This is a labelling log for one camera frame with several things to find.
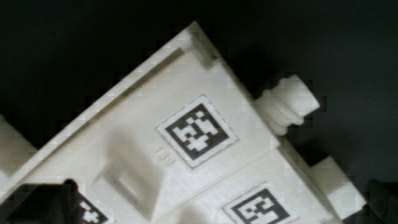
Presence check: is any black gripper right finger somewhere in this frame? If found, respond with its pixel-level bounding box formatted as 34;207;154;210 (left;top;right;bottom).
366;179;398;224

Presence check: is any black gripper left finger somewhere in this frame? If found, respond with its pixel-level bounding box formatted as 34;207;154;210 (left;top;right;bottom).
0;180;83;224

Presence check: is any white cabinet door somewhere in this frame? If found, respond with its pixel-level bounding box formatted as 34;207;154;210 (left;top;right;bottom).
151;150;366;224
0;26;318;224

